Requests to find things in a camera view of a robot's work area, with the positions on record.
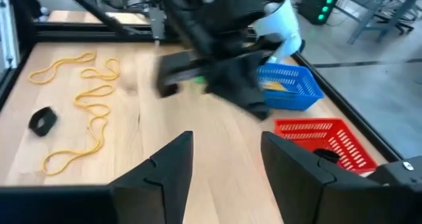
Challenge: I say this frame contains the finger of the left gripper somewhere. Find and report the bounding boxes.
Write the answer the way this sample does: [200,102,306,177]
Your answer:
[230,57,272,121]
[204,65,261,119]

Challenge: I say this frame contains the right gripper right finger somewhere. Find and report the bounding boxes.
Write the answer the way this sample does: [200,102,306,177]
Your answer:
[261,132,422,224]

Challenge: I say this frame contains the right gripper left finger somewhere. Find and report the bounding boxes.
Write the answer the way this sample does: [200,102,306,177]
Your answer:
[0,130,194,224]

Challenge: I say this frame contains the blue plastic basket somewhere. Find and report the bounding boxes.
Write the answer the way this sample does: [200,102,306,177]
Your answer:
[256,63,324,111]

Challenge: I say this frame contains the yellow rubber band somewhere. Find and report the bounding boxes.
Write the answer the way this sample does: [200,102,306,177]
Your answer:
[80,57,120,82]
[42,84,115,176]
[28,51,96,85]

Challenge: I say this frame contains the red plastic basket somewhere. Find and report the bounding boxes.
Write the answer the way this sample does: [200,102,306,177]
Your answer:
[274,117,378,175]

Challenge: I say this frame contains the black computer green lights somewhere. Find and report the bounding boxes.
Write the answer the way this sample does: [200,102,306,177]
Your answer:
[298,0,340,26]

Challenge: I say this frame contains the wooden workbench grey legs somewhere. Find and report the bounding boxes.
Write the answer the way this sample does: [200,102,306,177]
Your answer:
[332,0,422,45]

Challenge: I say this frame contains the silver metal bracket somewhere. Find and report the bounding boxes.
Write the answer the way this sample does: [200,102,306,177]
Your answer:
[0,0,20,69]

